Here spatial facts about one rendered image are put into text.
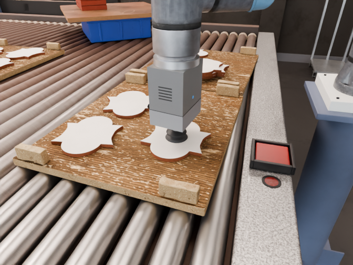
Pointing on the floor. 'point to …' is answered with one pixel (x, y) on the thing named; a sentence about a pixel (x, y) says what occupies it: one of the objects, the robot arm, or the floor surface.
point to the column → (324, 181)
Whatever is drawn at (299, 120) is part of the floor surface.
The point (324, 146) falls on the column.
